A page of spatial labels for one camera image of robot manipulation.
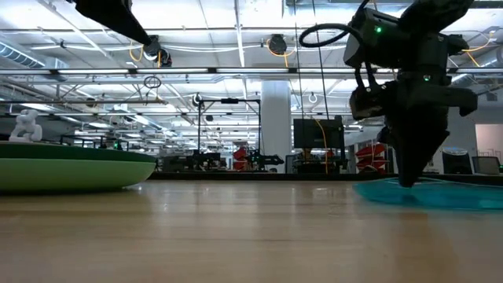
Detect black metal frame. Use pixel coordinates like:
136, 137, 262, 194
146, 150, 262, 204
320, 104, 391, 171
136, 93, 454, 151
196, 97, 263, 159

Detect black office chair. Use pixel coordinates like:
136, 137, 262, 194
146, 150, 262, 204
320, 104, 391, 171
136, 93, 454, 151
441, 146, 475, 175

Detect transparent teal plastic plate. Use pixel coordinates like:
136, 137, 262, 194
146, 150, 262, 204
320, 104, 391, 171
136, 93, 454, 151
351, 176, 503, 211

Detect dark green plastic plate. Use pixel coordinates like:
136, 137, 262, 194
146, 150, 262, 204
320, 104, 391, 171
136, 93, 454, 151
0, 141, 157, 164

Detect white pillar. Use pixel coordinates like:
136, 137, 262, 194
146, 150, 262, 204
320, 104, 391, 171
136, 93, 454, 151
259, 80, 293, 175

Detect silver ventilation duct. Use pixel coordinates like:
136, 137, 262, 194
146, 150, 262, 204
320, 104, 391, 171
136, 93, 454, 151
0, 40, 47, 70

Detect red machine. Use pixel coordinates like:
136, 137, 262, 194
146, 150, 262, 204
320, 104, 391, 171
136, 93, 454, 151
233, 146, 249, 171

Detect black monitor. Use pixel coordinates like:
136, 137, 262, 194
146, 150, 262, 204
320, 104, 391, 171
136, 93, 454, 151
292, 117, 347, 150

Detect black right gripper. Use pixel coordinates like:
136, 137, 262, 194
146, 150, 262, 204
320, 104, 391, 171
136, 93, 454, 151
349, 72, 479, 188

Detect light green plastic plate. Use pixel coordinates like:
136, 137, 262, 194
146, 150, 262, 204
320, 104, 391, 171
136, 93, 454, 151
0, 156, 157, 194

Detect hanging yellow cable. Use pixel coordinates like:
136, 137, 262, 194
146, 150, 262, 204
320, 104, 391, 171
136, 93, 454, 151
313, 117, 329, 175

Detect black wire ring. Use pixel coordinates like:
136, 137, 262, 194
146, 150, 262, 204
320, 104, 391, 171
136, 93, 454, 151
142, 75, 163, 90

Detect black looped gripper cable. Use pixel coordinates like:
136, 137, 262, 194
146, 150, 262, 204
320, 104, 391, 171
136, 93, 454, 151
298, 22, 375, 90

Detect ceiling light bar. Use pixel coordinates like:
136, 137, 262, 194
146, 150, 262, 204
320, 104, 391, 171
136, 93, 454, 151
57, 68, 131, 75
451, 67, 503, 74
215, 67, 291, 74
136, 68, 210, 75

